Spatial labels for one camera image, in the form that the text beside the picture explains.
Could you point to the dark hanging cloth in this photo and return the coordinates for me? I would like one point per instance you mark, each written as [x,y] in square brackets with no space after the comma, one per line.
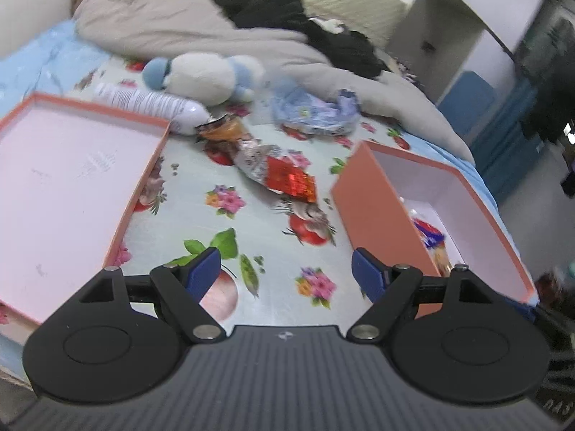
[550,63]

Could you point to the grey duvet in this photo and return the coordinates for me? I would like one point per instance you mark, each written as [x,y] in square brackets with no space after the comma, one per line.
[179,27]

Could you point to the blue patterned plastic bag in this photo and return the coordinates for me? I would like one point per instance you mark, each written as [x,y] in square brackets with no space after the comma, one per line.
[305,110]

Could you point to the white plastic bottle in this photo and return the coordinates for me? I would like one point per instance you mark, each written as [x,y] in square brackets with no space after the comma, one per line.
[148,103]

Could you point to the white blue plush toy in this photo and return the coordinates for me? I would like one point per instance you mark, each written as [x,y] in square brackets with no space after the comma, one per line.
[202,76]

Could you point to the blue white snack packet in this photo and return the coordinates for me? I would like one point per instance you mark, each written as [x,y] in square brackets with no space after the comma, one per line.
[429,231]

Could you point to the orange box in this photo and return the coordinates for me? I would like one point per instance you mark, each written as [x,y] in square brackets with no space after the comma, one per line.
[373,215]

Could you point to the blue curtain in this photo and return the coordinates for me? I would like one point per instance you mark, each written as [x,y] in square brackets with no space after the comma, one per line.
[507,143]

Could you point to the silver red foil snack packet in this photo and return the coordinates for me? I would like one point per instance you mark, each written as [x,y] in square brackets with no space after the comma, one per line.
[278,175]

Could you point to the dark printed clothing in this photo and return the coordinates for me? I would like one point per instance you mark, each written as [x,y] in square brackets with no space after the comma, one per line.
[557,368]

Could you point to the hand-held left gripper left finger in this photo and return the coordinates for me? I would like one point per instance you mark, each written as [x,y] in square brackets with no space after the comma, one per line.
[204,271]

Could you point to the orange brown snack packet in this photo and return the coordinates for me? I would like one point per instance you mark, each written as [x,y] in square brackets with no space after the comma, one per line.
[224,130]

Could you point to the black white plush toy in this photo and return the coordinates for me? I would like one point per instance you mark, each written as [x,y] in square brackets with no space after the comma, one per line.
[330,24]

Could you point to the dark wall socket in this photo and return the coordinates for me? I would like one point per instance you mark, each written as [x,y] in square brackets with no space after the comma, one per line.
[427,46]

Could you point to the orange snack packet red label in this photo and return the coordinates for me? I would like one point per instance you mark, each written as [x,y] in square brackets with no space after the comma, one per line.
[442,260]

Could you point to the purple patterned plastic bag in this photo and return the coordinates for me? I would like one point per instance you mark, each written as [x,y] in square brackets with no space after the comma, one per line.
[349,103]

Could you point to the orange box lid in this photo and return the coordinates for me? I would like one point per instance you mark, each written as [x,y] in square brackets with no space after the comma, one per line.
[67,188]

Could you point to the black clothing pile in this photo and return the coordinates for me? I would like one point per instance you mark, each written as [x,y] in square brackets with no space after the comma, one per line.
[314,27]

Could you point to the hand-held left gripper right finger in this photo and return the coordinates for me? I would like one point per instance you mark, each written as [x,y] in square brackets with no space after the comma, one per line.
[366,274]

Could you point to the bedside clutter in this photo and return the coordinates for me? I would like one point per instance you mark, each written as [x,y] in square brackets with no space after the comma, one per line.
[406,69]

